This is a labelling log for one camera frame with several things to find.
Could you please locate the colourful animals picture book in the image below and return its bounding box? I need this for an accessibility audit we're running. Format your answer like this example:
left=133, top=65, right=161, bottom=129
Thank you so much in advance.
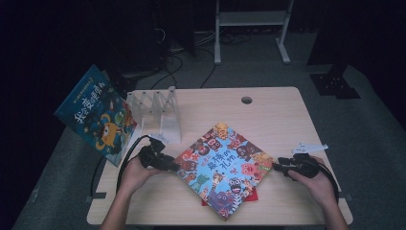
left=173, top=122, right=276, bottom=222

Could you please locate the blue monster picture book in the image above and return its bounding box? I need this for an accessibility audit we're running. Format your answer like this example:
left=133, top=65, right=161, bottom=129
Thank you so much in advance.
left=54, top=64, right=139, bottom=168

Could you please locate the right hand-held gripper black cable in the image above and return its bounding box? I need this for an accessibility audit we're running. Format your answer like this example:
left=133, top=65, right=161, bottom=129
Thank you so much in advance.
left=314, top=158, right=341, bottom=205

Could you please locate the person's left hand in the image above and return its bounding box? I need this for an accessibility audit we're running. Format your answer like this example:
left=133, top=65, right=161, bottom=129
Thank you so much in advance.
left=117, top=155, right=162, bottom=196

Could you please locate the person's right hand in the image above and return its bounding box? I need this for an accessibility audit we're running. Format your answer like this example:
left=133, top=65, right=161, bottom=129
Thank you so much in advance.
left=287, top=155, right=337, bottom=209

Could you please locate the white metal table frame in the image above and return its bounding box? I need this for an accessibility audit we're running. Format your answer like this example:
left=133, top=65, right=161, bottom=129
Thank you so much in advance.
left=214, top=0, right=295, bottom=66

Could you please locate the black cable at table edge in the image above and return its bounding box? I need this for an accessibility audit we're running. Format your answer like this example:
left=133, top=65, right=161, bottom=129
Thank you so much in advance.
left=89, top=154, right=107, bottom=197

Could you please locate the left hand-held gripper black cable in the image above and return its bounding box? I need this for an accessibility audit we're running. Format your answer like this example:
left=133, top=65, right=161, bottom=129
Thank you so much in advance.
left=116, top=134, right=151, bottom=194

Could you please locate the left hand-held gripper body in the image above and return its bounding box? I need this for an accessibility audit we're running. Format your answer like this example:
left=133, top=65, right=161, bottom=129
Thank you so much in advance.
left=138, top=133, right=169, bottom=171

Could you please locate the black stand base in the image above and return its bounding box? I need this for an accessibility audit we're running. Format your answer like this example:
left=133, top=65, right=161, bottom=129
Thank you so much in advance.
left=308, top=62, right=362, bottom=101
left=104, top=67, right=155, bottom=100

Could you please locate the black floor cable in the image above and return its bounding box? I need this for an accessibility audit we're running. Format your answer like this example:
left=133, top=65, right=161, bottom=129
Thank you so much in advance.
left=199, top=47, right=218, bottom=89
left=150, top=54, right=185, bottom=90

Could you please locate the grey bracket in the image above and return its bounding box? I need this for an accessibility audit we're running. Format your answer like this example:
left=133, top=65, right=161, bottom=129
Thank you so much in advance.
left=83, top=192, right=107, bottom=204
left=338, top=191, right=354, bottom=203

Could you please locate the clear acrylic book rack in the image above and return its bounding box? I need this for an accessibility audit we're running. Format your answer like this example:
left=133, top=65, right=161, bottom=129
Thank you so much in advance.
left=125, top=85, right=183, bottom=146

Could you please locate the hand-held gripper black cable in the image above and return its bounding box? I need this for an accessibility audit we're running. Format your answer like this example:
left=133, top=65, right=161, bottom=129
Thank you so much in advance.
left=314, top=158, right=341, bottom=205
left=116, top=134, right=151, bottom=194

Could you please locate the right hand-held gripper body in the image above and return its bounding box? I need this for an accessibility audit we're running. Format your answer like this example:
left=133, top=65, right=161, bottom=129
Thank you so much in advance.
left=284, top=142, right=329, bottom=179

